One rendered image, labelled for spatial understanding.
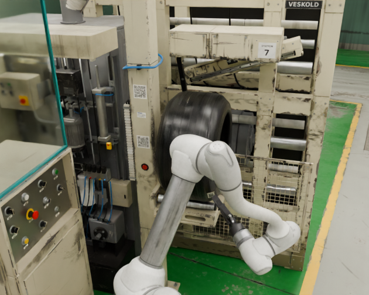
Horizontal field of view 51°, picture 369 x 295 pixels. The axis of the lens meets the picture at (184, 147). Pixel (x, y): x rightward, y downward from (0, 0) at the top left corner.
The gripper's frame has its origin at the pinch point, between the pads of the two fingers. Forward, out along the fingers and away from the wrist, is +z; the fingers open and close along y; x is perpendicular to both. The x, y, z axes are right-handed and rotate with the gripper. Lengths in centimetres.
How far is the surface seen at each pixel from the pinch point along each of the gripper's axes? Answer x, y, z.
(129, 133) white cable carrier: -21, -10, 58
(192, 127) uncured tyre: 5.0, -28.9, 27.0
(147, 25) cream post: 9, -61, 70
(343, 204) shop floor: 134, 178, 17
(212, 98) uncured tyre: 23, -27, 38
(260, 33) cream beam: 60, -42, 50
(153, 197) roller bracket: -26.6, 11.7, 27.2
